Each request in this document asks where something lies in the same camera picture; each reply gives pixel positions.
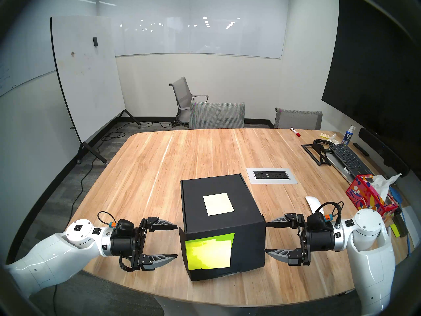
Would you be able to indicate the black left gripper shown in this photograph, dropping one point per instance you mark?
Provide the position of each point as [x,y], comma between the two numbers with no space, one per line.
[123,246]

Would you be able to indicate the yellow sticky note pad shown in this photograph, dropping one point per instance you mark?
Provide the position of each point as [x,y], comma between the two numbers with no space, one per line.
[396,231]

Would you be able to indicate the red capped whiteboard marker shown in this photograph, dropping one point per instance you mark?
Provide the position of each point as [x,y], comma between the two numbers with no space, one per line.
[295,131]

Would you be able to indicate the silver keyboard tray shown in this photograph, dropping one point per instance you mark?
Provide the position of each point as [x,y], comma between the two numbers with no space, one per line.
[338,169]

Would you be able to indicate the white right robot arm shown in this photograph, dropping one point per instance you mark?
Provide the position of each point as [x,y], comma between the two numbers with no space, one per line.
[371,259]

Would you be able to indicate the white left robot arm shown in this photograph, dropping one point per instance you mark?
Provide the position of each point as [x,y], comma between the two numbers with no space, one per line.
[49,256]

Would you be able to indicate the blue plastic swatter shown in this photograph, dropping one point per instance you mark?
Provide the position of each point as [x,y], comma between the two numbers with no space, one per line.
[397,195]

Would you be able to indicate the black keyboard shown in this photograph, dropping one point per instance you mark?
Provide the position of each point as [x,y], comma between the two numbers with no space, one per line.
[348,157]

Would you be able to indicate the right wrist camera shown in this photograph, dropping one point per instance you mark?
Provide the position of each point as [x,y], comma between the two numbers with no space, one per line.
[317,218]

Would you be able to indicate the black folding laptop stand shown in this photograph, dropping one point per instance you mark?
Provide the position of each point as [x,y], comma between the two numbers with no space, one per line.
[320,154]

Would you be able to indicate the neon yellow sticky note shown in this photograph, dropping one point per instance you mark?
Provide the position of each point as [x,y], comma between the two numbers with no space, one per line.
[210,252]

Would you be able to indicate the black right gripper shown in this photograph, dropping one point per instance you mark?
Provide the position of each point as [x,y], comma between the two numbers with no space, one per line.
[320,241]

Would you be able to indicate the black cardboard box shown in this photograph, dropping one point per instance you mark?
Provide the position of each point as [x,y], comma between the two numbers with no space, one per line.
[246,246]

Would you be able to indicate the large black wall screen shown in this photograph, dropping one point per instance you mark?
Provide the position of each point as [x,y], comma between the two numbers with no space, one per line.
[375,71]

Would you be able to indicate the mobile whiteboard on stand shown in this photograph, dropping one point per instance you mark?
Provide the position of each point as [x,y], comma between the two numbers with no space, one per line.
[88,85]

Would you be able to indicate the black remote control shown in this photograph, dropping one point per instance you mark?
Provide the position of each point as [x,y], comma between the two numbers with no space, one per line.
[361,149]

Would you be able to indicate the white computer mouse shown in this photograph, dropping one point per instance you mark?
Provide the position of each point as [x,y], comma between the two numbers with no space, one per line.
[312,203]

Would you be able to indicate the red floral tissue box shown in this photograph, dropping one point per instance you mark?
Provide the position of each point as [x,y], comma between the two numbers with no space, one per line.
[366,200]

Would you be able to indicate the silver table power outlet panel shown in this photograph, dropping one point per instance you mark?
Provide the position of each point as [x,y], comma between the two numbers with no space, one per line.
[272,175]

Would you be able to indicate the grey mesh office chair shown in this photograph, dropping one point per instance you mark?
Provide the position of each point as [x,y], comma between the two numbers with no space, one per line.
[297,119]
[217,115]

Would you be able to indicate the grey office chair with armrests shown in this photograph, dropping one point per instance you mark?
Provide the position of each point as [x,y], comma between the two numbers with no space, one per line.
[181,91]

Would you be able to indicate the large wall glass whiteboard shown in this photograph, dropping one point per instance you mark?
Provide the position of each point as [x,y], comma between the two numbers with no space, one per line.
[204,35]

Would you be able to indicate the black video conference bar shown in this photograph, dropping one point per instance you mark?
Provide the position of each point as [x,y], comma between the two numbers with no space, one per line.
[384,152]

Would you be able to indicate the black felt board eraser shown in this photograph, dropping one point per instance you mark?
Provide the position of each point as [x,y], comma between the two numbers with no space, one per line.
[401,224]

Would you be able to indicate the whiteboard cleaner spray bottle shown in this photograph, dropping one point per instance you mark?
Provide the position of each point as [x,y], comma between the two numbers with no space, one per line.
[347,138]

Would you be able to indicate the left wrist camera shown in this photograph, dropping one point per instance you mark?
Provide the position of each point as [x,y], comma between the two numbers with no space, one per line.
[125,225]

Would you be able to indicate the white tissue sheet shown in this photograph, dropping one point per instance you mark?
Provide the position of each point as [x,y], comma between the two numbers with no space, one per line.
[381,183]

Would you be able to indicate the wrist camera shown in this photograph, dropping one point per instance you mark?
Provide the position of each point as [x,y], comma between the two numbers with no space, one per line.
[125,225]
[317,218]

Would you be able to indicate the crumpled white tissue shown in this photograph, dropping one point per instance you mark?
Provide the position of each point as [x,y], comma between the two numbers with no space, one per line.
[334,138]

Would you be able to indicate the pale square sticky note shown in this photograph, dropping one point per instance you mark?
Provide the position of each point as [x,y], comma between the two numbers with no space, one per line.
[218,204]

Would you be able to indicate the white paper sheet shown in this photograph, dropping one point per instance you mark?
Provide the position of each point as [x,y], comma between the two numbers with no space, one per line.
[414,223]

